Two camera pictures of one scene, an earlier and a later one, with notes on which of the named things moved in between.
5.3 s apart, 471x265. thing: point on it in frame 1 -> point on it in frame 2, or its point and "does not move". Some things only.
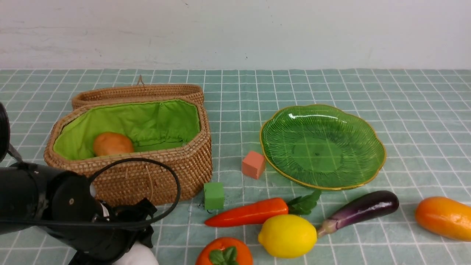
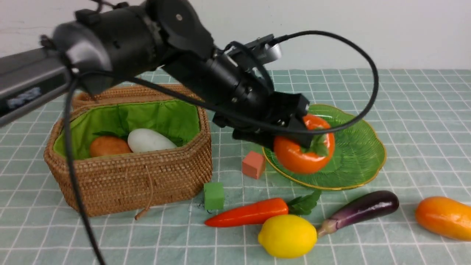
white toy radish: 138,254 -> 144,140
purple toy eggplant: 369,207 does not move
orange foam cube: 253,164 does not move
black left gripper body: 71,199 -> 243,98
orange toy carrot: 300,205 does not move
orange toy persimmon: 225,251 -> 297,157
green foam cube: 214,195 does not move
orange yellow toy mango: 445,216 does not move
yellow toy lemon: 288,236 does not move
